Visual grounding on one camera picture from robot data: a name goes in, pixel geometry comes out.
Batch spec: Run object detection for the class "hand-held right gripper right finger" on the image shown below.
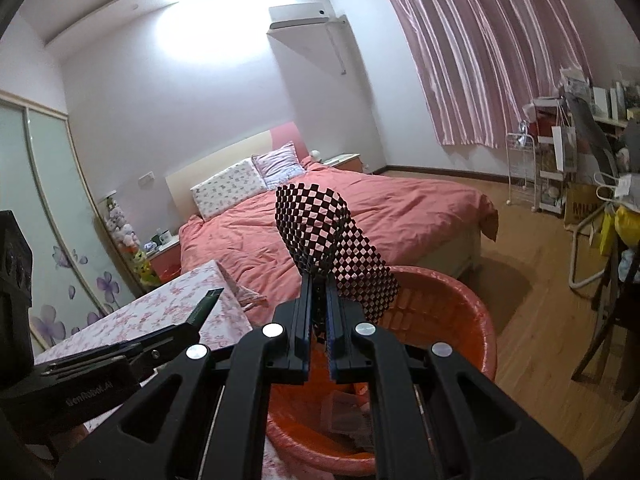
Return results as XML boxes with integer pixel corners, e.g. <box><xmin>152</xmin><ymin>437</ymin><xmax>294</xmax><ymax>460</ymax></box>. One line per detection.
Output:
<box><xmin>325</xmin><ymin>277</ymin><xmax>583</xmax><ymax>480</ymax></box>

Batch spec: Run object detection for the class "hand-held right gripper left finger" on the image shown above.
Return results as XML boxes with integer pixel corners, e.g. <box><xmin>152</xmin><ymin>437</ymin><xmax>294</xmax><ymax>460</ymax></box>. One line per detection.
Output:
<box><xmin>52</xmin><ymin>275</ymin><xmax>315</xmax><ymax>480</ymax></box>

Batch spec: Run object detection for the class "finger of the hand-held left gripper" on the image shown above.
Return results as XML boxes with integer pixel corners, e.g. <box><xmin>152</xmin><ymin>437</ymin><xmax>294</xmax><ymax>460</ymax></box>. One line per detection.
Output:
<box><xmin>127</xmin><ymin>287</ymin><xmax>226</xmax><ymax>373</ymax></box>

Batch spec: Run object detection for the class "orange plastic waste basket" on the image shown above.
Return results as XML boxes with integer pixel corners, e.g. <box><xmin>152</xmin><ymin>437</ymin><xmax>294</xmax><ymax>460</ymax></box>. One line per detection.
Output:
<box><xmin>265</xmin><ymin>265</ymin><xmax>498</xmax><ymax>476</ymax></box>

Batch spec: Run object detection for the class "pink nightstand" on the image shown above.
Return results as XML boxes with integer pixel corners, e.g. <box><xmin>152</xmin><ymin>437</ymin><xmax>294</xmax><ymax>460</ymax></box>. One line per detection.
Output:
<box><xmin>149</xmin><ymin>237</ymin><xmax>182</xmax><ymax>283</ymax></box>

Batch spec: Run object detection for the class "clear plastic wrapper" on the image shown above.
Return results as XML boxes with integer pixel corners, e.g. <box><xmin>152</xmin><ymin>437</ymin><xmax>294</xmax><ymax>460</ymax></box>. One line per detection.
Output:
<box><xmin>325</xmin><ymin>390</ymin><xmax>371</xmax><ymax>436</ymax></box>

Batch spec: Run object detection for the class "pile of stuffed toys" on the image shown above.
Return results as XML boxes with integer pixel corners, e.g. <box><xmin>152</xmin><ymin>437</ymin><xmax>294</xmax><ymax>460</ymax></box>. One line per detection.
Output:
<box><xmin>105</xmin><ymin>197</ymin><xmax>161</xmax><ymax>286</ymax></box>

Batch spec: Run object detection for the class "floral white pillow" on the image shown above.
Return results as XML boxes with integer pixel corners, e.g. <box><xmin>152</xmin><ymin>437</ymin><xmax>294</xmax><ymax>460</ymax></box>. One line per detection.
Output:
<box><xmin>190</xmin><ymin>157</ymin><xmax>268</xmax><ymax>222</ymax></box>

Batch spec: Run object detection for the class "cream and pink headboard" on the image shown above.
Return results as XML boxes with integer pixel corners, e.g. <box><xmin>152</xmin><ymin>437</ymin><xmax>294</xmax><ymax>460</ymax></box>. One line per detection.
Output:
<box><xmin>165</xmin><ymin>121</ymin><xmax>307</xmax><ymax>221</ymax></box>

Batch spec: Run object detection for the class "bed with red duvet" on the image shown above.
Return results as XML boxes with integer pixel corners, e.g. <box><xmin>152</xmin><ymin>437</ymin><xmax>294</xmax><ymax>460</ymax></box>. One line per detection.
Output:
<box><xmin>179</xmin><ymin>160</ymin><xmax>499</xmax><ymax>331</ymax></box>

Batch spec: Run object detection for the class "purple frilled pillow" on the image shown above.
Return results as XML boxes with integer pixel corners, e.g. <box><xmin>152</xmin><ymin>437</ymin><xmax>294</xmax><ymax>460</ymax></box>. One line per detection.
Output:
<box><xmin>251</xmin><ymin>142</ymin><xmax>307</xmax><ymax>191</ymax></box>

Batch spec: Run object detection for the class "wooden nightstand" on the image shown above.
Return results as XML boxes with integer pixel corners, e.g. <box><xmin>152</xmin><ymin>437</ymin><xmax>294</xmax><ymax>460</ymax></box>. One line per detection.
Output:
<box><xmin>322</xmin><ymin>152</ymin><xmax>362</xmax><ymax>175</ymax></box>

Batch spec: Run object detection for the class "glass wardrobe door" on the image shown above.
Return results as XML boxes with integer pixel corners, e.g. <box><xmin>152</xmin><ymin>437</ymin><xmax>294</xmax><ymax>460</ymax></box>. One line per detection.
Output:
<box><xmin>0</xmin><ymin>90</ymin><xmax>138</xmax><ymax>356</ymax></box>

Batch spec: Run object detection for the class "white shelf cart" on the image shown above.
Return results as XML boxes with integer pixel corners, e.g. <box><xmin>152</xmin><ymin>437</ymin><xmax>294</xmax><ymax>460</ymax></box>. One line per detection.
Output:
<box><xmin>532</xmin><ymin>97</ymin><xmax>576</xmax><ymax>213</ymax></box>

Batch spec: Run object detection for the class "dark wooden chair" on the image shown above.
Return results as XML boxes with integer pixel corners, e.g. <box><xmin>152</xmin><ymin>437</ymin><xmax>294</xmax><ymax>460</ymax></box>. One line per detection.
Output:
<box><xmin>570</xmin><ymin>240</ymin><xmax>640</xmax><ymax>401</ymax></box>

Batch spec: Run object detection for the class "brown printed paper bag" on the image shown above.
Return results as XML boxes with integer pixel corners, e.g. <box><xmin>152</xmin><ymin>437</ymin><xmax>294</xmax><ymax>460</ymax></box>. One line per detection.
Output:
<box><xmin>564</xmin><ymin>182</ymin><xmax>608</xmax><ymax>231</ymax></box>

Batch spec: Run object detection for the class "air conditioner wind deflector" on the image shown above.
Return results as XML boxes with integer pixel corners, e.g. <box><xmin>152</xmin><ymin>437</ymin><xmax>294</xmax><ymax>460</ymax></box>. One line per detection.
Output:
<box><xmin>266</xmin><ymin>17</ymin><xmax>348</xmax><ymax>76</ymax></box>

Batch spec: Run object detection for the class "white paper bag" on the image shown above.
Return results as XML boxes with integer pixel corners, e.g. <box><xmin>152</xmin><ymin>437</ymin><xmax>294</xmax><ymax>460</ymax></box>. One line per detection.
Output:
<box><xmin>551</xmin><ymin>126</ymin><xmax>578</xmax><ymax>173</ymax></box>

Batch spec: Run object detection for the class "white air conditioner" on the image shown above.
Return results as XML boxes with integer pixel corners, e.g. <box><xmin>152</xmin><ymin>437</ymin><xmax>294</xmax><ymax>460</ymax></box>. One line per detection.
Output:
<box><xmin>268</xmin><ymin>2</ymin><xmax>331</xmax><ymax>31</ymax></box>

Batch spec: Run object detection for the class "yellow plastic bag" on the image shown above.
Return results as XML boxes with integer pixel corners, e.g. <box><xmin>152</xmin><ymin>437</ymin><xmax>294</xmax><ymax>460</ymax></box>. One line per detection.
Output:
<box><xmin>600</xmin><ymin>205</ymin><xmax>640</xmax><ymax>256</ymax></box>

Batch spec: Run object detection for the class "pink striped curtain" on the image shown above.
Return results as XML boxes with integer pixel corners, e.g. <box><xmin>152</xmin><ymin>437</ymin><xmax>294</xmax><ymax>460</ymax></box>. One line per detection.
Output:
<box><xmin>372</xmin><ymin>0</ymin><xmax>593</xmax><ymax>150</ymax></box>

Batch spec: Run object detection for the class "cluttered white desk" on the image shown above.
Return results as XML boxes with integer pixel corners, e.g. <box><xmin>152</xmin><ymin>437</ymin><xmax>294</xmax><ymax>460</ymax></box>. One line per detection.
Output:
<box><xmin>590</xmin><ymin>80</ymin><xmax>640</xmax><ymax>131</ymax></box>

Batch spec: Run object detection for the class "white tube frame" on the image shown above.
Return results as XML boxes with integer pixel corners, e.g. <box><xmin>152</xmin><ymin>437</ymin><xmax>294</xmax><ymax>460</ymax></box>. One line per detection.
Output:
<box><xmin>570</xmin><ymin>207</ymin><xmax>608</xmax><ymax>288</ymax></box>

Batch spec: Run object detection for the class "white wire rack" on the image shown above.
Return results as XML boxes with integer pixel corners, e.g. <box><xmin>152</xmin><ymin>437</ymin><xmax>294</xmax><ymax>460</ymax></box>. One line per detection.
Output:
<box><xmin>506</xmin><ymin>132</ymin><xmax>538</xmax><ymax>206</ymax></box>

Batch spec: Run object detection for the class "white bag with handles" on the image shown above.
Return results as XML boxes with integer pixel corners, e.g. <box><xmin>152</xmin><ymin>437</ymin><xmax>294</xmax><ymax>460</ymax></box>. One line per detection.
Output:
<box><xmin>595</xmin><ymin>172</ymin><xmax>640</xmax><ymax>201</ymax></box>

